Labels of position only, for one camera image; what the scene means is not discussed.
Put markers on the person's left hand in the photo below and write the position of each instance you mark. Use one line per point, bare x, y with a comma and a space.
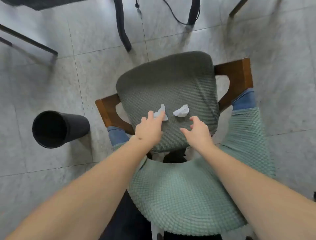
148, 131

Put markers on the person's right hand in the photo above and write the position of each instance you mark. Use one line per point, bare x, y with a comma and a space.
200, 136

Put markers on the white tissue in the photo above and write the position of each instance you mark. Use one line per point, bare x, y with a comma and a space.
181, 111
162, 107

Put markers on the black waste bin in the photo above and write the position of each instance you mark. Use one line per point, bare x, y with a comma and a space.
74, 126

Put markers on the person's left forearm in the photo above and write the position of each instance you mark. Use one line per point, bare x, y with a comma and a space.
86, 197

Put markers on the person's right forearm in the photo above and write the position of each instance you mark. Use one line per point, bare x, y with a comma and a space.
259, 202

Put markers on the person's black right shoe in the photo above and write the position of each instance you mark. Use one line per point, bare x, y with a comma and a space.
175, 157

